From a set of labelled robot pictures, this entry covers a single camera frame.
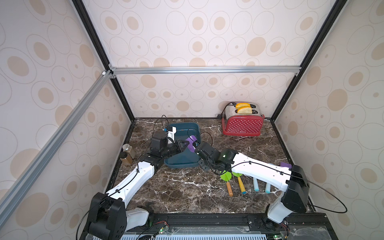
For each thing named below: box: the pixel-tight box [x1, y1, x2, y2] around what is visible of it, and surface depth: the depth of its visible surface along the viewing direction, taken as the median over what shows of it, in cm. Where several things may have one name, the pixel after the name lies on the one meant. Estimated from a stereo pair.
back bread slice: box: [235, 102, 251, 110], surface depth 102 cm
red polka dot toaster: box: [222, 102, 265, 137], surface depth 102 cm
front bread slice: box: [237, 106, 253, 114], surface depth 100 cm
